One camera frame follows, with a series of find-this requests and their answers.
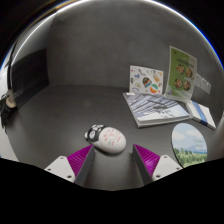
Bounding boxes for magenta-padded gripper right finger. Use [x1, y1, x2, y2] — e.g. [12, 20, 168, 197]
[132, 143, 184, 186]

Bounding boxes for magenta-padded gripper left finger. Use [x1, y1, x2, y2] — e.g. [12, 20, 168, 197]
[44, 144, 96, 188]

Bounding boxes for white panda-print computer mouse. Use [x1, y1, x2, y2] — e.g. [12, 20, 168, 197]
[84, 124, 127, 155]

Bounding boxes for round landscape-print mouse pad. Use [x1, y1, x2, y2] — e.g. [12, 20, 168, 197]
[171, 122, 208, 169]

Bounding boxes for large book with building cover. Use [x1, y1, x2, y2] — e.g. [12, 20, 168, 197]
[122, 91, 193, 129]

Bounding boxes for white book with blue stripe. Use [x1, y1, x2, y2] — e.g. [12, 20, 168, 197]
[184, 99, 217, 130]

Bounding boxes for white sticker sheet card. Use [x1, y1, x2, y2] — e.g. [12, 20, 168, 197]
[128, 64, 165, 96]

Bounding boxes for green menu sign stand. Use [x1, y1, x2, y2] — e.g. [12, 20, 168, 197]
[164, 45, 198, 103]

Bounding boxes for white wall socket plates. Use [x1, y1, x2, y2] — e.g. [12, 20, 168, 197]
[194, 73, 212, 95]

